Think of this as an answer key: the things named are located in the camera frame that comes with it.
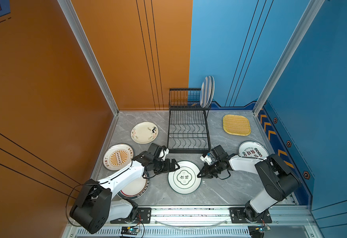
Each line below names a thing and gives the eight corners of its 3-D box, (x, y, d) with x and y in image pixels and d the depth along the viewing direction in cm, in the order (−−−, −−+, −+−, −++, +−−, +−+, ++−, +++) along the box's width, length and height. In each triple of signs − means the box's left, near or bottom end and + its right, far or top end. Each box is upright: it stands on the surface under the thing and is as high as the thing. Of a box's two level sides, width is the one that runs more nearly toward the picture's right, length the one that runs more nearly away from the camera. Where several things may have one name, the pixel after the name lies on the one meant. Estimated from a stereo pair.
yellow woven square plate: (223, 133, 109) (223, 131, 107) (222, 115, 120) (223, 113, 119) (250, 137, 106) (252, 135, 105) (247, 118, 118) (248, 116, 116)
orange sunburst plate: (100, 170, 91) (98, 168, 89) (109, 145, 103) (107, 143, 101) (129, 170, 91) (128, 168, 89) (135, 145, 103) (134, 143, 101)
